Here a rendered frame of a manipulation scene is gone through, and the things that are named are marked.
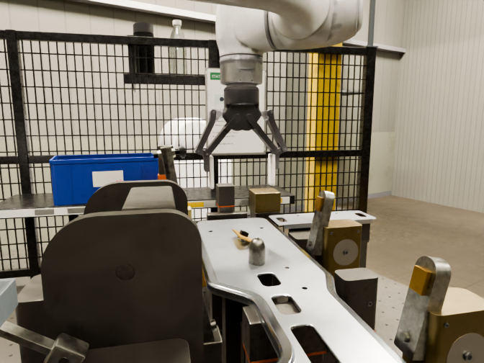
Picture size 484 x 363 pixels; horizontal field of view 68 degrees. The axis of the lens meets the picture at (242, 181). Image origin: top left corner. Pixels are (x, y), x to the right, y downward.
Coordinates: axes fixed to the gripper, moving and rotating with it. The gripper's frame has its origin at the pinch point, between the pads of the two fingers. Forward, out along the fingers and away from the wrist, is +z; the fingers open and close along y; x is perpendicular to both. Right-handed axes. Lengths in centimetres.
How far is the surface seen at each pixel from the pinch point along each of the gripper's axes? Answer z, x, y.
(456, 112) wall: -24, 376, 408
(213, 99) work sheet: -21, 54, 2
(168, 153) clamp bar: -6.8, -2.0, -15.6
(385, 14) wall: -177, 457, 336
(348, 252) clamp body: 14.9, -9.2, 21.3
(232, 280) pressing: 13.6, -19.7, -6.3
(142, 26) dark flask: -46, 61, -21
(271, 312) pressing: 13.3, -31.7, -3.0
